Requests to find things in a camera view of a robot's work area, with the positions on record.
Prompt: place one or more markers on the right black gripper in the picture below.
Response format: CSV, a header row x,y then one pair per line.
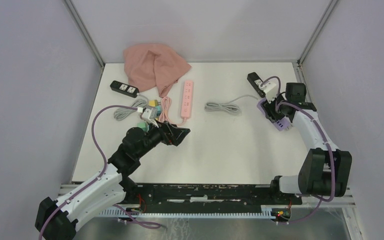
x,y
269,107

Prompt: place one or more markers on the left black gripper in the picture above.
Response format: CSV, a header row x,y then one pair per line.
x,y
171,134

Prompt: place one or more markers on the purple power strip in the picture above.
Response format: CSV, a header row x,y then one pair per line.
x,y
286,122

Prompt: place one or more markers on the teal adapter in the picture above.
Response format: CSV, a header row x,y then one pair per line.
x,y
159,110

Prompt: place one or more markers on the green adapter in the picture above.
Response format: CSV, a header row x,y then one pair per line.
x,y
143,125

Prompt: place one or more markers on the pink power strip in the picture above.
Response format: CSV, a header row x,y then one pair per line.
x,y
187,99

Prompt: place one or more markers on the yellow plug adapter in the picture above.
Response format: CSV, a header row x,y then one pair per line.
x,y
153,103

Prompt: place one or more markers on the black power strip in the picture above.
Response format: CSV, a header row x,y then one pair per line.
x,y
124,89
255,81

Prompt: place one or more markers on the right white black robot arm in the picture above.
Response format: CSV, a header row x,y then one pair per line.
x,y
325,171

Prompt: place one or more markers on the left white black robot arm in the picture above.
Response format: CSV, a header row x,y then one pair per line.
x,y
62,218

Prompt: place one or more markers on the pink cloth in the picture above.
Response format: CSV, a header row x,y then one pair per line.
x,y
154,65

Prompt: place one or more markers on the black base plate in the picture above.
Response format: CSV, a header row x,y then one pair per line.
x,y
176,198

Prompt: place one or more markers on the white cable duct rail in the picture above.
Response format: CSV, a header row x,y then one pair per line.
x,y
114,212

